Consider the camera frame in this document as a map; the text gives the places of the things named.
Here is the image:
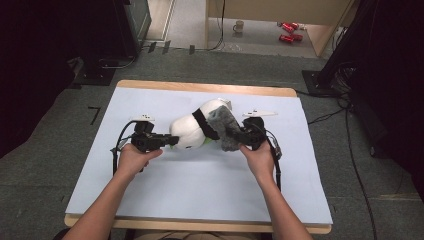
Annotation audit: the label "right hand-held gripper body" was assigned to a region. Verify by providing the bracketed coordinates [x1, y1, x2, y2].
[241, 109, 278, 152]

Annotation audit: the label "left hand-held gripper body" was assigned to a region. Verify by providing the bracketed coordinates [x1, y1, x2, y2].
[129, 114, 165, 154]

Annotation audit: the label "grey fluffy scarf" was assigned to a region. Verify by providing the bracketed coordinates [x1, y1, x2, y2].
[206, 104, 244, 153]

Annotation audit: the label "panda plush toy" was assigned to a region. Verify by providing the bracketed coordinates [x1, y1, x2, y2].
[169, 97, 233, 151]

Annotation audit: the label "person's left hand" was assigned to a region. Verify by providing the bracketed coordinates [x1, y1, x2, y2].
[116, 143, 164, 182]

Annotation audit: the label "person's right hand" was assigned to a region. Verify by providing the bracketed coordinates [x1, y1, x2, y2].
[239, 139, 276, 184]

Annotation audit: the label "wooden table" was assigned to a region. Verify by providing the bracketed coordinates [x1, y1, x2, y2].
[64, 79, 333, 240]

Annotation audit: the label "black tape corner mark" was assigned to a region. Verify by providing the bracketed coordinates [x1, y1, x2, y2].
[87, 106, 102, 126]

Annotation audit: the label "pale blue table mat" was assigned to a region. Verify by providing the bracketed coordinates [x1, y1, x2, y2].
[65, 86, 334, 225]

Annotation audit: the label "black stand base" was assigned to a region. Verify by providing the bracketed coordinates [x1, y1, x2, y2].
[73, 59, 116, 87]

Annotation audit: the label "black slanted stand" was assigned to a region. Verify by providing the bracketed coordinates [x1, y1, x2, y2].
[301, 0, 378, 98]

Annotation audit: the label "person's beige trousers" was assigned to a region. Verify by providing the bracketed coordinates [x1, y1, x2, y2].
[133, 229, 264, 240]

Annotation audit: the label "dark glass-door cabinet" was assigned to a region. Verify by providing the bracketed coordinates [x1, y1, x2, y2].
[113, 0, 153, 58]

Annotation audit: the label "wooden open cabinet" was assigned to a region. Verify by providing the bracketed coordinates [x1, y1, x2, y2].
[204, 0, 356, 58]

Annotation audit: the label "dark curtain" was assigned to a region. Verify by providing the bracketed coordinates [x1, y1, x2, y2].
[0, 0, 118, 159]
[349, 0, 424, 201]

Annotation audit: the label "left hand-held gripper cable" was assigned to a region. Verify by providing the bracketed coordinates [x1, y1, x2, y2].
[110, 120, 141, 176]

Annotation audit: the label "hand-held gripper cable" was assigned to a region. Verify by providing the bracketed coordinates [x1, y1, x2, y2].
[256, 124, 283, 193]
[110, 120, 141, 176]

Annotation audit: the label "right hand-held gripper cable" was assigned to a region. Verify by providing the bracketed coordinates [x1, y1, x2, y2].
[256, 124, 283, 193]

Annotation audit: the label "black floor cable bundle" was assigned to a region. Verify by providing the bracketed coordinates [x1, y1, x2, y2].
[295, 61, 379, 240]

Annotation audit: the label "black hanging cable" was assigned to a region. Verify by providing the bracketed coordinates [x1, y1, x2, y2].
[206, 0, 226, 52]

